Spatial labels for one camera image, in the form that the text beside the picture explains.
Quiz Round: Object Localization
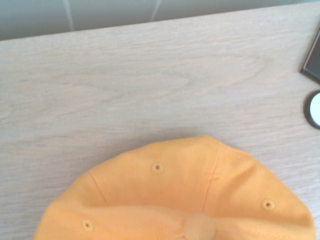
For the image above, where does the light wood dresser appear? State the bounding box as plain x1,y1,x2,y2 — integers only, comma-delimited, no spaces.
0,1,320,240

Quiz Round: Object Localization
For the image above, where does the small round white disc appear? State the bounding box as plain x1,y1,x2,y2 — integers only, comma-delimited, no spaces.
303,90,320,130

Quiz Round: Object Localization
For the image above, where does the black wallet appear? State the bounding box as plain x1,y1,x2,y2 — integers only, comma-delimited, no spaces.
299,28,320,85

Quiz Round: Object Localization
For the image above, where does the orange baseball cap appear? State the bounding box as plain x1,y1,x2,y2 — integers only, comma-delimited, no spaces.
31,134,317,240

